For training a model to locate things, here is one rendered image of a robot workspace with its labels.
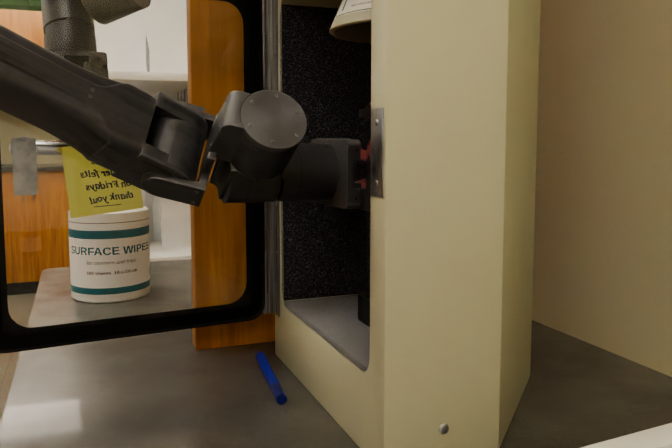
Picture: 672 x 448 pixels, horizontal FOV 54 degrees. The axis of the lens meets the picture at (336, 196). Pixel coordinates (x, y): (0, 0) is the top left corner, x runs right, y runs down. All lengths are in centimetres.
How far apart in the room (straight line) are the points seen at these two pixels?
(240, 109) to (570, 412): 44
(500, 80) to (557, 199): 48
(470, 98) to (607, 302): 49
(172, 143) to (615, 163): 58
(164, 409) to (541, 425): 37
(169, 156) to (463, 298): 28
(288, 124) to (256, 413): 30
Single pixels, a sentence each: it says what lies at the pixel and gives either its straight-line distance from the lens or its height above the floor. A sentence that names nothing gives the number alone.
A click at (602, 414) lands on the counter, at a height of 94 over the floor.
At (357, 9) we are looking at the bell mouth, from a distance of 63.
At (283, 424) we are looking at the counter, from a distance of 67.
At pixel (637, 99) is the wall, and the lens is 92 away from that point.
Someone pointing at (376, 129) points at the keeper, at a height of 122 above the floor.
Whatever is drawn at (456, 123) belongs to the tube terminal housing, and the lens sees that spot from 55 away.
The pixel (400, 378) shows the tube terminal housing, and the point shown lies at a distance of 56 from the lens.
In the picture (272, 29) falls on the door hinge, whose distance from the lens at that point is 82.
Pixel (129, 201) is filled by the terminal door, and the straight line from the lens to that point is 76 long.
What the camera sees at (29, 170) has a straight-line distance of 73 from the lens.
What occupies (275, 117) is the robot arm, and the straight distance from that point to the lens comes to 55.
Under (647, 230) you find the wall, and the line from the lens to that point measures 91.
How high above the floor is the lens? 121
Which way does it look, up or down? 5 degrees down
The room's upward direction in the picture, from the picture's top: straight up
